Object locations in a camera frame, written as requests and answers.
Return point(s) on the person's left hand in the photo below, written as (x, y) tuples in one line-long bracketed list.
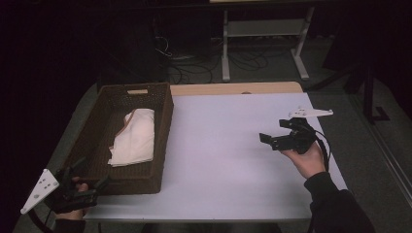
[(79, 187)]

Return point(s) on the black metal stand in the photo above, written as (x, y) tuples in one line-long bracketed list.
[(369, 93)]

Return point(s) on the white frame desk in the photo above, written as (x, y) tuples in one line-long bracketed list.
[(265, 27)]

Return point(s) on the person's right hand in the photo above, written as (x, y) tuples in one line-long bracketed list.
[(307, 161)]

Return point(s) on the brown woven basket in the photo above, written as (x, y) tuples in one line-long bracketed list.
[(97, 136)]

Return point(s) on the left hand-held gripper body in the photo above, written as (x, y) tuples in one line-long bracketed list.
[(48, 191)]

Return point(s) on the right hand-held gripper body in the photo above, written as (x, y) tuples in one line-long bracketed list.
[(302, 136)]

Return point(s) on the white cloth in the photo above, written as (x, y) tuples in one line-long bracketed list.
[(136, 139)]

